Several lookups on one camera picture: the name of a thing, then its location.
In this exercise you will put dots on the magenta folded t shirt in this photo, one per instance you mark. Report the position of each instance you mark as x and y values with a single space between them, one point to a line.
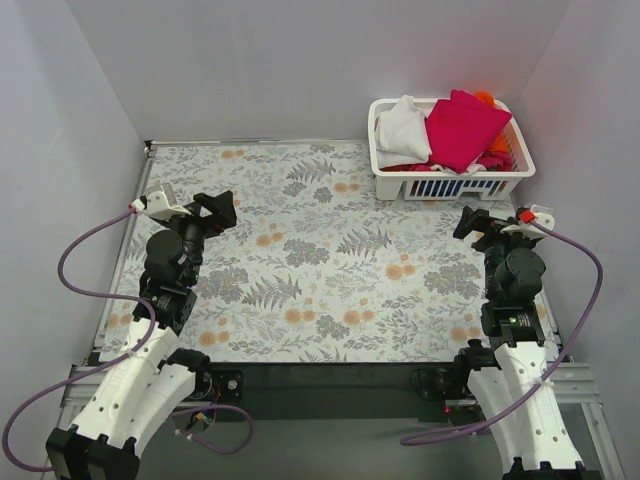
458 132

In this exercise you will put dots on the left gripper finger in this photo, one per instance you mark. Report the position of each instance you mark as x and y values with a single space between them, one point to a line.
223 200
224 210

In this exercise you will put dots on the white t shirt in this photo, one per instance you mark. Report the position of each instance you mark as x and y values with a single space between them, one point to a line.
400 135

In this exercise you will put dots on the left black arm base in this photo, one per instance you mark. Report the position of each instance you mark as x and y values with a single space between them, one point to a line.
218 386

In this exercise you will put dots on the floral patterned table mat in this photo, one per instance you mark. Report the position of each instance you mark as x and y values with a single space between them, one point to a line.
317 267

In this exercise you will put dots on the dark red t shirt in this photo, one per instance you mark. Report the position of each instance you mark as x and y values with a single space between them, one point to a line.
415 167

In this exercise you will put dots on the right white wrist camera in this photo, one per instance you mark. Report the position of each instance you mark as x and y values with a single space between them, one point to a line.
532 221

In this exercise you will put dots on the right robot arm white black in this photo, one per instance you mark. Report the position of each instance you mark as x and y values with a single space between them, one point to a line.
510 379

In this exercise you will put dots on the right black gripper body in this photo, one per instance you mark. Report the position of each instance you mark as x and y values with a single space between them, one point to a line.
491 230

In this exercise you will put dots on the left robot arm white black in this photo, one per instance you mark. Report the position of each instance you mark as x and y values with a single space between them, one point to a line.
106 440

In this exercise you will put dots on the orange t shirt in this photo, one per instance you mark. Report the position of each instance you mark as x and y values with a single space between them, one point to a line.
498 119

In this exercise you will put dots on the white plastic basket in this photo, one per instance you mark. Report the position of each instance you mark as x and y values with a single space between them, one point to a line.
434 185

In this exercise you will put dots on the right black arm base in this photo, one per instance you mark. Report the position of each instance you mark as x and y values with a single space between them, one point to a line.
438 383

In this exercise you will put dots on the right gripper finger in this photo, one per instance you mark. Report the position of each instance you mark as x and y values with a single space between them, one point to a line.
465 227
469 213

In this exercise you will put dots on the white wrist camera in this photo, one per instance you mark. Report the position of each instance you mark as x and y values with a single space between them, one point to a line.
532 221
159 203

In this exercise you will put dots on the aluminium frame rail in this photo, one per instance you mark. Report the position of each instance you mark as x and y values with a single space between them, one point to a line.
80 392

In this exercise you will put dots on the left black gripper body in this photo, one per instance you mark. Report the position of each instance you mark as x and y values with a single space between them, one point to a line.
203 219

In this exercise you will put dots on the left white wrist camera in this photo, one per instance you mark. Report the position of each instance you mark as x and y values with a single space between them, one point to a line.
159 203

